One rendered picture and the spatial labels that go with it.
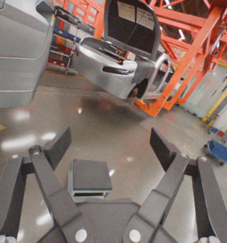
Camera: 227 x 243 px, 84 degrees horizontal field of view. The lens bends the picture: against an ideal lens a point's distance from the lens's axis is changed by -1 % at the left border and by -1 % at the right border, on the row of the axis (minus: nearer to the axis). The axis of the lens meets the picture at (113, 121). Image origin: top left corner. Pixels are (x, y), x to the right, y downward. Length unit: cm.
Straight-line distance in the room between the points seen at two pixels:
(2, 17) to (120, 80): 189
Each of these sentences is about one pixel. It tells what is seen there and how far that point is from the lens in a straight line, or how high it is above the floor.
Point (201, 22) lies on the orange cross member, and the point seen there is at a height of 268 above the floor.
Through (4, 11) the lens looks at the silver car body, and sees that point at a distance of 112.
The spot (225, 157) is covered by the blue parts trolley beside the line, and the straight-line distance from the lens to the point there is 513.
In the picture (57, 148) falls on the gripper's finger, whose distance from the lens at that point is 17.
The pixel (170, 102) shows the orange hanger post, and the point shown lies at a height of 81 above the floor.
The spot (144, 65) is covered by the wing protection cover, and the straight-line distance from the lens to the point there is 276.
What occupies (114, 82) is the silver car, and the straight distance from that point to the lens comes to 255.
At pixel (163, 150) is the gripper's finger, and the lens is 17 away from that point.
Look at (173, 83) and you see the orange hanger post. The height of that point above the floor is 144.
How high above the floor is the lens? 143
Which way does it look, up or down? 25 degrees down
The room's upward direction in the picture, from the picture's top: 26 degrees clockwise
